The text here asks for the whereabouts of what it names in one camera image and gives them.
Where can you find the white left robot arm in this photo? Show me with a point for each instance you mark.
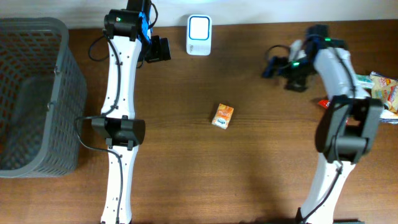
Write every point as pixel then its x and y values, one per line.
pixel 118 125

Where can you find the teal tissue packet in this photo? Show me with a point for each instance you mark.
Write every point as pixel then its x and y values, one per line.
pixel 365 81

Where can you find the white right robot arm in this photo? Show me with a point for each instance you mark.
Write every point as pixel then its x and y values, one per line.
pixel 348 128

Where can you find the red snack packet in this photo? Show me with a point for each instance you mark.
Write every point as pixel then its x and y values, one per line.
pixel 324 103

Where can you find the yellow wet wipes pack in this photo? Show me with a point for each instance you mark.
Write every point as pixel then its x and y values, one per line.
pixel 385 89

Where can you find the white black barcode scanner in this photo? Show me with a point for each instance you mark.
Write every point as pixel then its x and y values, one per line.
pixel 199 34

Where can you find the orange tissue packet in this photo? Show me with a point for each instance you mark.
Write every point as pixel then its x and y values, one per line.
pixel 222 116

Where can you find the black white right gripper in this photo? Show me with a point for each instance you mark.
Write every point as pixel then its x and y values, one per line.
pixel 295 83

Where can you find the grey plastic basket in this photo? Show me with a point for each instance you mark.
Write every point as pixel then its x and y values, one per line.
pixel 42 92

